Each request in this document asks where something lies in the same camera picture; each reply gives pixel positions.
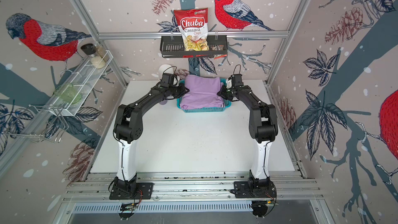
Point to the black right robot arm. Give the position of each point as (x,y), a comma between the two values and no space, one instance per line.
(263,128)

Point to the small glass spice jar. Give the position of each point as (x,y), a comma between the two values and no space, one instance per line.
(101,52)

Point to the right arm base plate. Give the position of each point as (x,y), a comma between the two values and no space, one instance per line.
(242,189)

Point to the green glass bowl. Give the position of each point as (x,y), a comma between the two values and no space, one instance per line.
(68,93)

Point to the white wire wall shelf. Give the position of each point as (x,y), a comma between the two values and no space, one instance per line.
(84,79)

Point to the wire hook rack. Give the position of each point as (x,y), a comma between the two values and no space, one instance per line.
(36,124)

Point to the black lid spice jar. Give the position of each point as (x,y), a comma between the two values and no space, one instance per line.
(90,51)

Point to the white ceramic jar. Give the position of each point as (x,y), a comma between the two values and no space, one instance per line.
(166,69)

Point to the teal plastic basket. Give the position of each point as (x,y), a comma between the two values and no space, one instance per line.
(226,105)

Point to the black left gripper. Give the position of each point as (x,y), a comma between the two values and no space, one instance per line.
(182,90)

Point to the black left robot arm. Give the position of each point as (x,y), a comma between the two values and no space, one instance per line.
(128,127)

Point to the purple pants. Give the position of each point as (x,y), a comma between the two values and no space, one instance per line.
(202,93)

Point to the black wire wall basket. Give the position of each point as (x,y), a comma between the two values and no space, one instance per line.
(177,47)

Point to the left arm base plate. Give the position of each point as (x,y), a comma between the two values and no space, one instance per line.
(129,191)

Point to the red Chuba chips bag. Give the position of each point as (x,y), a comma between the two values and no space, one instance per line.
(193,26)

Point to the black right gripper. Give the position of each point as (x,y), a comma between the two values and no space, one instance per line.
(221,93)

